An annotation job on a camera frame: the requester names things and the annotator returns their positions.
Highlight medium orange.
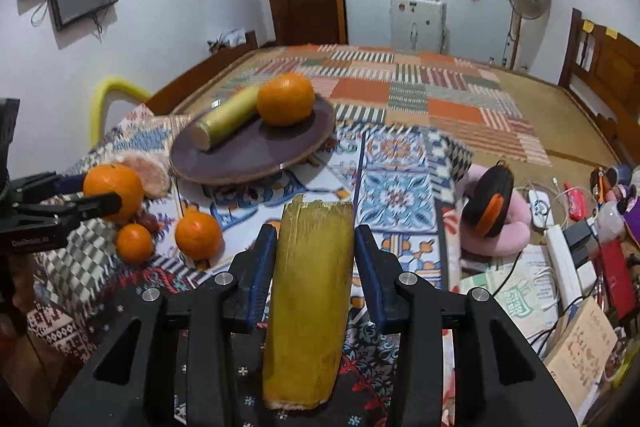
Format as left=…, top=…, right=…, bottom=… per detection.
left=82, top=162, right=144, bottom=225

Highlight rough-ended yellow sugarcane piece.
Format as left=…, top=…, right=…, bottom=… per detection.
left=262, top=195, right=355, bottom=411

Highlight smooth green-yellow sugarcane piece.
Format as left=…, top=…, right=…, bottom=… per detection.
left=190, top=84, right=259, bottom=152

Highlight large navel orange with sticker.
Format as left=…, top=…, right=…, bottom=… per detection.
left=257, top=72, right=316, bottom=127

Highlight smaller mandarin orange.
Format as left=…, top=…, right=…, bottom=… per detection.
left=115, top=223, right=154, bottom=265

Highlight dark red grape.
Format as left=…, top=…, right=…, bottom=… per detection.
left=137, top=212, right=160, bottom=234

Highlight small mandarin orange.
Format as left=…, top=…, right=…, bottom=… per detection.
left=175, top=207, right=224, bottom=261

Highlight patchwork patterned bedspread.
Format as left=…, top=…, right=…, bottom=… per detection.
left=27, top=43, right=554, bottom=427

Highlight yellow chair back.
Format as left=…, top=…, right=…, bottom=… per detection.
left=89, top=76, right=152, bottom=146

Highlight wooden bed footboard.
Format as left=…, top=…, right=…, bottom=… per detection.
left=145, top=30, right=258, bottom=115

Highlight dark purple round plate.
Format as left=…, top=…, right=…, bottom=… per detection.
left=169, top=96, right=335, bottom=186

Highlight black orange headphones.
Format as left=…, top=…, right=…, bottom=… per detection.
left=462, top=161, right=514, bottom=239

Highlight green printed paper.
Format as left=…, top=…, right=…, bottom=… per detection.
left=459, top=245, right=561, bottom=340

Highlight white power strip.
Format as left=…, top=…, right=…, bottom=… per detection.
left=544, top=225, right=597, bottom=308

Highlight red bottle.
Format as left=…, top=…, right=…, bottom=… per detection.
left=564, top=182, right=587, bottom=222

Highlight beige patterned book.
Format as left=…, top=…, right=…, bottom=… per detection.
left=544, top=297, right=617, bottom=415

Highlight clothes heap on footboard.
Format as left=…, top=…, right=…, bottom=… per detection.
left=207, top=28, right=247, bottom=54

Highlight woven bamboo bed mat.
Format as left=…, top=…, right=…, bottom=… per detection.
left=177, top=44, right=617, bottom=166

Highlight white suitcase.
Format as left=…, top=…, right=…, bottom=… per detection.
left=390, top=0, right=447, bottom=53

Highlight white standing fan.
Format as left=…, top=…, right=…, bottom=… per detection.
left=502, top=0, right=552, bottom=72

